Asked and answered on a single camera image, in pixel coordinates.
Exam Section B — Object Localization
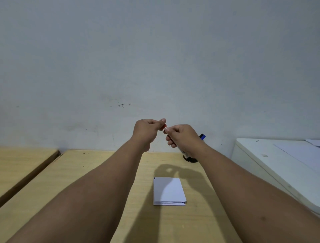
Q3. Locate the person's left hand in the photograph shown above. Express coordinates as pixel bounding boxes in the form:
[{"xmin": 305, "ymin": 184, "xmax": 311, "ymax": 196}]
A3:
[{"xmin": 130, "ymin": 118, "xmax": 167, "ymax": 153}]

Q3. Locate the person's right hand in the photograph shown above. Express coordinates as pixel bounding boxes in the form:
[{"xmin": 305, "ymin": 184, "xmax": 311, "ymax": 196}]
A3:
[{"xmin": 164, "ymin": 124, "xmax": 208, "ymax": 156}]

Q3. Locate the person's left forearm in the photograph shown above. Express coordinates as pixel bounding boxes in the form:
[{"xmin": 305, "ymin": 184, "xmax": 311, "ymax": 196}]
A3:
[{"xmin": 5, "ymin": 139, "xmax": 151, "ymax": 243}]

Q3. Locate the person's right forearm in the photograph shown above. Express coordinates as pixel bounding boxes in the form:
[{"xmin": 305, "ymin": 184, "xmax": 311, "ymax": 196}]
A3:
[{"xmin": 194, "ymin": 146, "xmax": 320, "ymax": 243}]

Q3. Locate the pen holder with black base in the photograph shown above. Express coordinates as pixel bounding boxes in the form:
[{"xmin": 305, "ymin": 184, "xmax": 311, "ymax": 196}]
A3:
[{"xmin": 178, "ymin": 146, "xmax": 199, "ymax": 163}]

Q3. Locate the folded white paper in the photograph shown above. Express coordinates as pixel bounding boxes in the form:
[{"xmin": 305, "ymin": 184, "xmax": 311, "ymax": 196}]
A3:
[{"xmin": 153, "ymin": 177, "xmax": 187, "ymax": 206}]

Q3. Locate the white cabinet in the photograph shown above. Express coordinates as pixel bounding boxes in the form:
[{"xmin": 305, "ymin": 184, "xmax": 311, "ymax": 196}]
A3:
[{"xmin": 231, "ymin": 138, "xmax": 320, "ymax": 219}]

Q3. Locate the large white paper sheet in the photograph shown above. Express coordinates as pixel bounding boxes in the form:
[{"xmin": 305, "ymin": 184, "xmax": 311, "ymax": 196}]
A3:
[{"xmin": 273, "ymin": 142, "xmax": 320, "ymax": 174}]

